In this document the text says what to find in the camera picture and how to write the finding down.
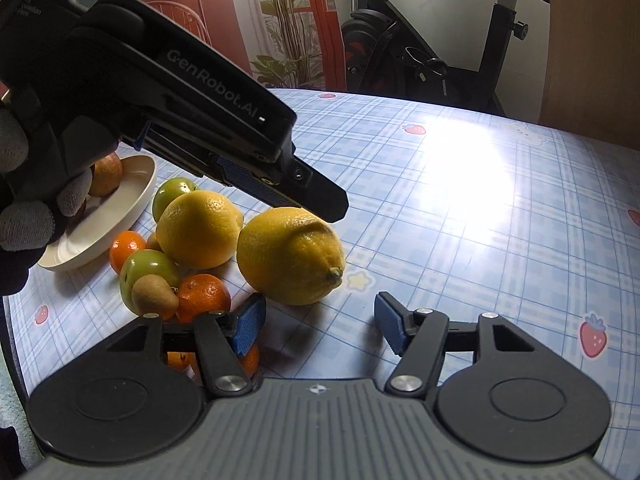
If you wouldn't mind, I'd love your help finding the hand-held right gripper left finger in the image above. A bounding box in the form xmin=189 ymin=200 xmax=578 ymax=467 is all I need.
xmin=100 ymin=292 xmax=267 ymax=397

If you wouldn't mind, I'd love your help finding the yellow lemon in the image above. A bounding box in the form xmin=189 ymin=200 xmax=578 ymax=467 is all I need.
xmin=156 ymin=190 xmax=244 ymax=271
xmin=236 ymin=206 xmax=347 ymax=307

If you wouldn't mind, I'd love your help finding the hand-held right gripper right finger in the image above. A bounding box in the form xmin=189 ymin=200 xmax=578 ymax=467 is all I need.
xmin=374 ymin=291 xmax=538 ymax=397

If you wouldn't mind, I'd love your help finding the red apple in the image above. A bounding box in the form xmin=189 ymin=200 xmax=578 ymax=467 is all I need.
xmin=89 ymin=151 xmax=123 ymax=198

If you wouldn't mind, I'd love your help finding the blue plaid tablecloth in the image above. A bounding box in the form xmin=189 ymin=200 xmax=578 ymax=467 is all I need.
xmin=2 ymin=87 xmax=640 ymax=471

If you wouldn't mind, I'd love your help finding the green apple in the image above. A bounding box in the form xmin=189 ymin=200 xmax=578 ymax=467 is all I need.
xmin=151 ymin=177 xmax=198 ymax=223
xmin=119 ymin=249 xmax=182 ymax=313

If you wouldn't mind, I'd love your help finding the wooden panel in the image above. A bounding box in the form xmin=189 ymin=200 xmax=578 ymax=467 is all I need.
xmin=537 ymin=0 xmax=640 ymax=151

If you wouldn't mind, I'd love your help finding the wall poster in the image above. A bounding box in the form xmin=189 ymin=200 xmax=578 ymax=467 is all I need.
xmin=132 ymin=0 xmax=353 ymax=92

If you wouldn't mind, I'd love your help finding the black exercise bike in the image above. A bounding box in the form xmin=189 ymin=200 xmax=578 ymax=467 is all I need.
xmin=340 ymin=0 xmax=551 ymax=116

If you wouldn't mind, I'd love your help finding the cream round plate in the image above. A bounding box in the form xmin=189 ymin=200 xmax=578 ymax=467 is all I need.
xmin=37 ymin=155 xmax=157 ymax=273

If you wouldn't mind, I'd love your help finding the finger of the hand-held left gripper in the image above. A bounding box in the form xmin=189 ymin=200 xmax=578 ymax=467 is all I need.
xmin=214 ymin=153 xmax=302 ymax=209
xmin=279 ymin=156 xmax=350 ymax=224

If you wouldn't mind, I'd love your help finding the person's left hand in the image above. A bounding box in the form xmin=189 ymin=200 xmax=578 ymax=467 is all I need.
xmin=0 ymin=106 xmax=94 ymax=297

